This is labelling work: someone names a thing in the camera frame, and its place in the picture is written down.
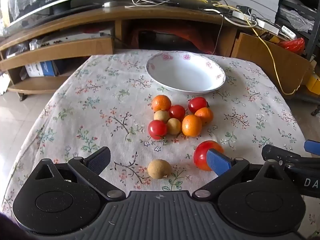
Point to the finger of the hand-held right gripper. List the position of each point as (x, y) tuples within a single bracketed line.
[(275, 152), (313, 147)]

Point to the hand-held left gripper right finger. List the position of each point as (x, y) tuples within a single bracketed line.
[(218, 162)]

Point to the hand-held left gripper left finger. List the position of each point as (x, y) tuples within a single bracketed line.
[(100, 160)]

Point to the large red tomato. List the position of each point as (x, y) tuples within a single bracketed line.
[(200, 155)]

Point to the orange tangerine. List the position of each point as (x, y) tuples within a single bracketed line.
[(205, 115), (191, 125), (161, 103)]

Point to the beige longan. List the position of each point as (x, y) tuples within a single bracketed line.
[(174, 126), (159, 169), (161, 116)]

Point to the medium red tomato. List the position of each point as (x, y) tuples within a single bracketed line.
[(197, 104)]

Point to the small red tomato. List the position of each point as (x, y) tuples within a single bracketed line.
[(177, 112), (157, 129)]

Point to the white floral plate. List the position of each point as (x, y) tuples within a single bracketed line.
[(185, 75)]

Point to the floral tablecloth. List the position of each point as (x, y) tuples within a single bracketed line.
[(100, 120)]

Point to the yellow box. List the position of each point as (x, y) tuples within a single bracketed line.
[(313, 83)]

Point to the red plastic bag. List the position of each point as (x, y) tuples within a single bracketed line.
[(292, 45)]

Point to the blue and white box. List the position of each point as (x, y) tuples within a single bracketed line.
[(41, 68)]

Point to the wooden TV stand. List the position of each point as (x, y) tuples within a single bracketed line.
[(75, 48)]

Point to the white rectangular device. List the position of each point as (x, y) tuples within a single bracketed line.
[(288, 31)]

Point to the black shelf rack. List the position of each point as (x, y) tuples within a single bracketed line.
[(314, 25)]

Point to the white paper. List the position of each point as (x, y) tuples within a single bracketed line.
[(3, 83)]

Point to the silver media player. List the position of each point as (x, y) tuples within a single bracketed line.
[(77, 36)]

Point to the white power strip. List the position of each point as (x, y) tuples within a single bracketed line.
[(268, 26)]

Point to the bubble wrap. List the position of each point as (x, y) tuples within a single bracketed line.
[(297, 17)]

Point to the clear plastic bag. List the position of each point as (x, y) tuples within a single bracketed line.
[(35, 44)]

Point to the white adapter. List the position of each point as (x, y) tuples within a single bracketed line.
[(110, 4)]

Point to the black television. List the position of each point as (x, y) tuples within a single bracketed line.
[(50, 0)]

